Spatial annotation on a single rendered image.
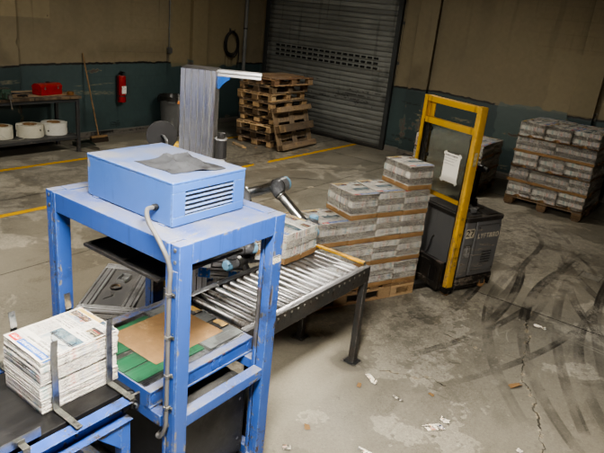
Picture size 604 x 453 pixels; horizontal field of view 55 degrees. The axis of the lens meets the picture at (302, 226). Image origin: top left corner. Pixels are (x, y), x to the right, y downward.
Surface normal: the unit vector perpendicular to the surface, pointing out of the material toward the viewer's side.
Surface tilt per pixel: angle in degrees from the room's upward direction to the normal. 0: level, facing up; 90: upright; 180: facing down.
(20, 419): 0
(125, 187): 90
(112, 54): 90
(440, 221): 90
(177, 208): 90
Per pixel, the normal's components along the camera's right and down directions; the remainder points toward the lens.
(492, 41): -0.60, 0.22
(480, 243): 0.50, 0.34
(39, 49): 0.80, 0.28
